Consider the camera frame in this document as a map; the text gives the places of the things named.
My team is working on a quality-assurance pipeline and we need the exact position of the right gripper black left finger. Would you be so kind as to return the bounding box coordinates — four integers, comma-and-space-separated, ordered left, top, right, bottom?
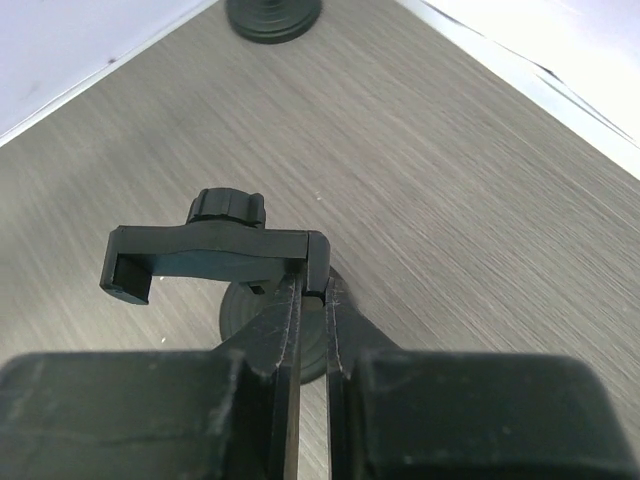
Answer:
1, 275, 301, 479

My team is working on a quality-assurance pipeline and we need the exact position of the black phone stand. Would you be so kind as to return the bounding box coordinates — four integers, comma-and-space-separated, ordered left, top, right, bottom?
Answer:
100, 188, 331, 384

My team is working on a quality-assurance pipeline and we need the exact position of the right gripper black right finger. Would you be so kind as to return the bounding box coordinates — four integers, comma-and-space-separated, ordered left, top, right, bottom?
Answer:
326, 277, 639, 479

